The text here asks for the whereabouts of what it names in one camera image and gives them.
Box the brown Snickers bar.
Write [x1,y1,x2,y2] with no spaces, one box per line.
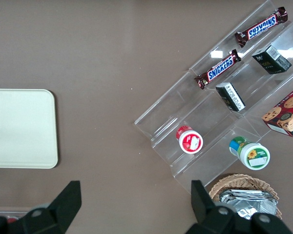
[194,49,242,90]
[234,6,289,48]

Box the clear acrylic stepped stand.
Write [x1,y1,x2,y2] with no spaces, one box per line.
[134,0,293,195]

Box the green lid yogurt cup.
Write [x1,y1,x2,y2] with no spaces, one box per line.
[229,136,271,171]

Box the small black carton box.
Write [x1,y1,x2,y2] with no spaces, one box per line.
[215,82,246,113]
[251,45,293,75]

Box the light tan wicker basket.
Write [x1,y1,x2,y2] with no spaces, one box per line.
[209,173,283,220]

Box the cream plastic tray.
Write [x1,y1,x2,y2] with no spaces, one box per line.
[0,89,59,169]

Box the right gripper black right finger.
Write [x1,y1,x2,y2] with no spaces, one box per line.
[185,180,252,234]

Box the aluminium foil container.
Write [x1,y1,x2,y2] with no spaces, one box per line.
[218,189,278,220]

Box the clear acrylic bottle rack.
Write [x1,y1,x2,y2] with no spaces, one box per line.
[0,207,30,220]

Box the red chocolate chip cookie box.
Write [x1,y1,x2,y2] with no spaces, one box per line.
[261,84,293,138]

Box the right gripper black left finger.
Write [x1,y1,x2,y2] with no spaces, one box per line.
[17,180,82,234]

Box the red lid yogurt cup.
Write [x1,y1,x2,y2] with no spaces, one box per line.
[176,125,204,155]

